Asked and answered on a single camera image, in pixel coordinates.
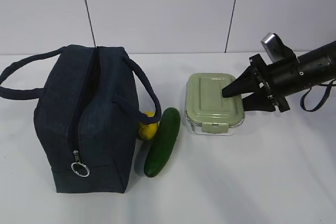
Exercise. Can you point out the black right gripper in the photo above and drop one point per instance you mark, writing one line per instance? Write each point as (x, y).
(257, 79)

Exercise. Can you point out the glass container green lid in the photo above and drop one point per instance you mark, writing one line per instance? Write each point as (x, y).
(206, 110)

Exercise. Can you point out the green cucumber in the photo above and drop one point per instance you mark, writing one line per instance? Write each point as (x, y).
(163, 143)

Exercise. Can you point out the dark blue lunch bag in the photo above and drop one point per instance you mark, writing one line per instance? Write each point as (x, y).
(87, 115)

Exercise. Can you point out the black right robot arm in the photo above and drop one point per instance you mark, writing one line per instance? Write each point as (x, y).
(293, 75)

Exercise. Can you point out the yellow lemon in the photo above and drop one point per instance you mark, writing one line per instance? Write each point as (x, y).
(147, 132)

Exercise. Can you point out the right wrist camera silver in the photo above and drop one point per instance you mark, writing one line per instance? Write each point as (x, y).
(275, 48)

